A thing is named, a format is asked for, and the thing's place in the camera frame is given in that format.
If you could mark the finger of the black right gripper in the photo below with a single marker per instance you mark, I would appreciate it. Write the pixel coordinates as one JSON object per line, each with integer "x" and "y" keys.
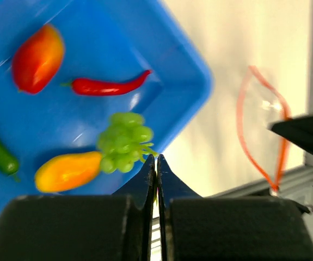
{"x": 298, "y": 130}

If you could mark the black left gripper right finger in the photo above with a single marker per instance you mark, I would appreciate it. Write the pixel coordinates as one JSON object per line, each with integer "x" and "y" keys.
{"x": 228, "y": 228}

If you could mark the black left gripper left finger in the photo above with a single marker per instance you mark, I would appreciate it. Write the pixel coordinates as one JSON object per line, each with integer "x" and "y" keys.
{"x": 90, "y": 227}

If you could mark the clear zip top bag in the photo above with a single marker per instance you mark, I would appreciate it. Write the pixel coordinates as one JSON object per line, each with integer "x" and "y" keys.
{"x": 259, "y": 105}

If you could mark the yellow orange mango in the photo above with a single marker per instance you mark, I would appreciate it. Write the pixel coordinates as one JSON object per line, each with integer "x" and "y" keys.
{"x": 67, "y": 171}

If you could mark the green grape bunch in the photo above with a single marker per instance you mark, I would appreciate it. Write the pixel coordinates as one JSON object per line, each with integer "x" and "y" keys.
{"x": 126, "y": 141}

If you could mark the red chili pepper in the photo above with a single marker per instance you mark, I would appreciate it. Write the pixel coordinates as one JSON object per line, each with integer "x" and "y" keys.
{"x": 90, "y": 87}

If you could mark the blue plastic tray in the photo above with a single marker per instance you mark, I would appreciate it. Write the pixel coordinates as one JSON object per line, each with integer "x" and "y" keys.
{"x": 119, "y": 56}

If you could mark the aluminium mounting rail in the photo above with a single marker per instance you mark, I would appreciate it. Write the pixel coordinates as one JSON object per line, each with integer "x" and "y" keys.
{"x": 295, "y": 183}

